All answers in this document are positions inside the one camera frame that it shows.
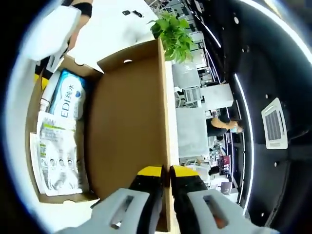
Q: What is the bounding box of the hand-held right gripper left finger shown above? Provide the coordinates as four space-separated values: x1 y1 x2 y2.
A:
58 165 163 234

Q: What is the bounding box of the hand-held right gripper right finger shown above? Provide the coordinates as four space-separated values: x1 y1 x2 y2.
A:
170 165 281 234

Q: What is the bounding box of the white pump bottle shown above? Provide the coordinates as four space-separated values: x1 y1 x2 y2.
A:
39 70 61 113

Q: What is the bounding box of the light blue wipes soft item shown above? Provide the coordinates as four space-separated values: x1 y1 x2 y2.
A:
48 69 88 120

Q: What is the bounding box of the white mask packet soft item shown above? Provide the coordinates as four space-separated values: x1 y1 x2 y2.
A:
29 131 47 195
36 112 86 196

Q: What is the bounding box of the brown cardboard shoe box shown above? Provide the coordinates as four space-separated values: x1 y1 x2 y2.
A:
24 38 171 232

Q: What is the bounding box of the red display screen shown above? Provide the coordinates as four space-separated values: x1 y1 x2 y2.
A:
219 156 232 175

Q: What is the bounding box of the ceiling light strip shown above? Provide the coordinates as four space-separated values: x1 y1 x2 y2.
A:
234 73 256 216
262 0 312 58

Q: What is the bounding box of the white partition panel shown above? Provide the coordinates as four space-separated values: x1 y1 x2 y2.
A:
175 107 210 158

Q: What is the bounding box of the ceiling air conditioner unit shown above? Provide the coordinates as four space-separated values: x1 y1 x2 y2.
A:
261 97 289 150

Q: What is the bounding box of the green potted plant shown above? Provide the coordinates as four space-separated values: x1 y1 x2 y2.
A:
147 11 195 64

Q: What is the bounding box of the white office chair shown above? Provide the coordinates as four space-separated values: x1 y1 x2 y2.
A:
181 87 203 108

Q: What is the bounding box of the dark wall monitor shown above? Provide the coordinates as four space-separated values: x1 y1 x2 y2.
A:
220 181 234 195

